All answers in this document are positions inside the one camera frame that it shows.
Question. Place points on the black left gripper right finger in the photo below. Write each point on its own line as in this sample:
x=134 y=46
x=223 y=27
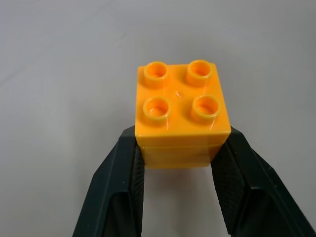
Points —
x=256 y=187

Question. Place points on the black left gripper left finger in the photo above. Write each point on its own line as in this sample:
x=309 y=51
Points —
x=111 y=187

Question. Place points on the orange four-stud building block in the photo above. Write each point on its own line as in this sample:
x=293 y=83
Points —
x=182 y=118

